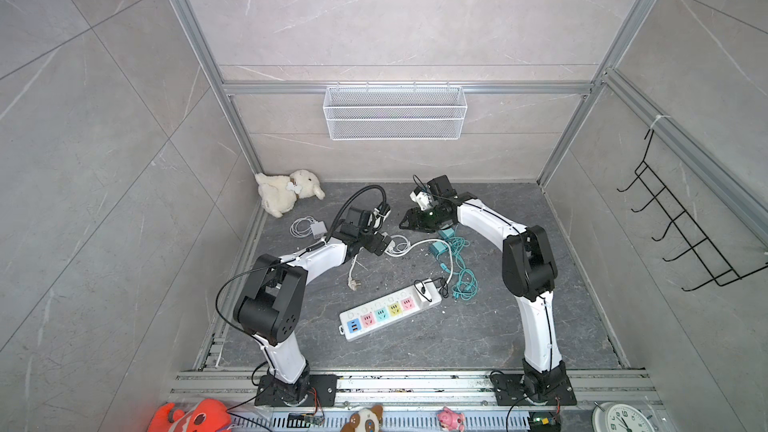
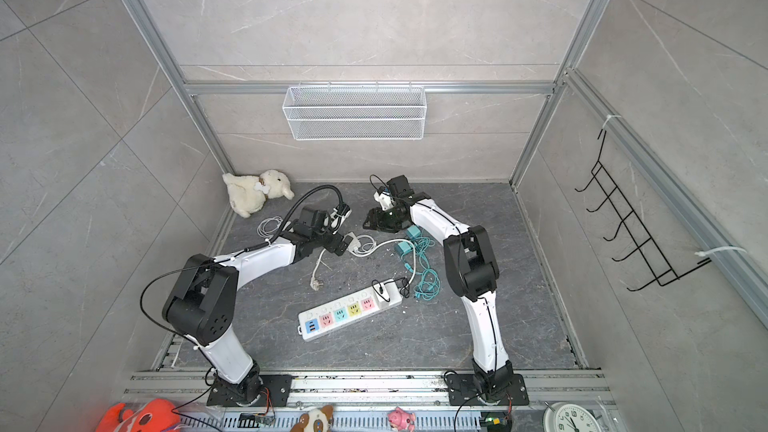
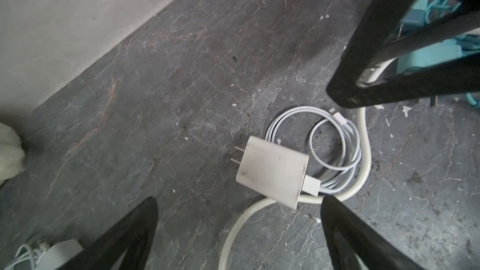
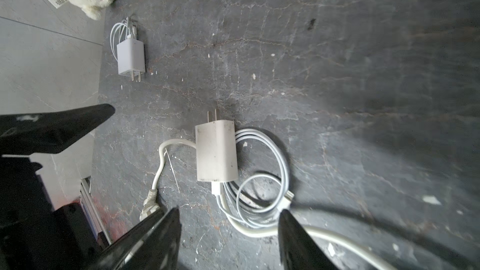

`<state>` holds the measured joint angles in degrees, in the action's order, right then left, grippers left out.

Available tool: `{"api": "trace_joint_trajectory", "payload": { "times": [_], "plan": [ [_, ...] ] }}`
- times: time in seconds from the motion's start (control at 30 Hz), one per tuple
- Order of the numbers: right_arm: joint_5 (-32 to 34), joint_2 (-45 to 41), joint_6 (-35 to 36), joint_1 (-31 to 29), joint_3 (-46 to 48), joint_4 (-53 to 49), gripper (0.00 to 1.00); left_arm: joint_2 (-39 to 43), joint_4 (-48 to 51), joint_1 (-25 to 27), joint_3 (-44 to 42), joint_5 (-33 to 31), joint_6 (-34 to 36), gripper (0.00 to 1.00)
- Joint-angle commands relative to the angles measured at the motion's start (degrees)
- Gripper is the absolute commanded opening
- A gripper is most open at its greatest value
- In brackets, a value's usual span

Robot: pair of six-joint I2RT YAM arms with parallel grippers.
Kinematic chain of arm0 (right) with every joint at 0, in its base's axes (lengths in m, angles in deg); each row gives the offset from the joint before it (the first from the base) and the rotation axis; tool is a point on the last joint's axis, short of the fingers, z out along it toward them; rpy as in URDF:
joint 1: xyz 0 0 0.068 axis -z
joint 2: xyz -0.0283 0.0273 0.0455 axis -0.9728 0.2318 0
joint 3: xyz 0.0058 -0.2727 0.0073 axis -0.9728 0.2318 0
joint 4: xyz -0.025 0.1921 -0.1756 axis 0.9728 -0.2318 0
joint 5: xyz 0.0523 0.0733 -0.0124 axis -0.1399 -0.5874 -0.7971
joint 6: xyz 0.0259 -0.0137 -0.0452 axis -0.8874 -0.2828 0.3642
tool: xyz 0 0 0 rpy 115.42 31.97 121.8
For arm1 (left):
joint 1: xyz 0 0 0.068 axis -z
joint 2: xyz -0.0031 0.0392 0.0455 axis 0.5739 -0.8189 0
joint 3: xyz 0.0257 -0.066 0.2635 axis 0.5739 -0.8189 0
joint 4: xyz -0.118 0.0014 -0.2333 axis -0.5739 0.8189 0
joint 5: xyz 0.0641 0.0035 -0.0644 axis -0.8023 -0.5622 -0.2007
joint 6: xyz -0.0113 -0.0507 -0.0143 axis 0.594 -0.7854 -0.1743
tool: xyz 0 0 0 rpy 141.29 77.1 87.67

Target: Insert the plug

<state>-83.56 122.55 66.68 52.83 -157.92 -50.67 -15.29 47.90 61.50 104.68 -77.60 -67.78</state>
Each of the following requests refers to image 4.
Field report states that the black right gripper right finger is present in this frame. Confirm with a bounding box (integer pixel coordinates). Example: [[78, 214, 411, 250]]
[[277, 209, 338, 270]]

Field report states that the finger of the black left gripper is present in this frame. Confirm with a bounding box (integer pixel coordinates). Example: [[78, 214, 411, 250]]
[[1, 104, 115, 156]]

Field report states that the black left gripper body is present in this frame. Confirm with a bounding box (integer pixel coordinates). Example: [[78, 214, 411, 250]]
[[1, 157, 108, 270]]

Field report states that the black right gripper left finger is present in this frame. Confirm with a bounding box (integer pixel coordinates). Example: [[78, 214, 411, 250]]
[[85, 207, 182, 270]]

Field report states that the white power strip cord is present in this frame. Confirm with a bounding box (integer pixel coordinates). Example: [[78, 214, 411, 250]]
[[139, 138, 398, 270]]

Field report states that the white charger with cable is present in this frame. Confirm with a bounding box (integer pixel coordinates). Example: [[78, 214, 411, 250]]
[[195, 119, 293, 231], [109, 17, 146, 82]]

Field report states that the white charger with coiled cable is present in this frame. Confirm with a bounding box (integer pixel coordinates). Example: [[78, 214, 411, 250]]
[[109, 17, 146, 82]]

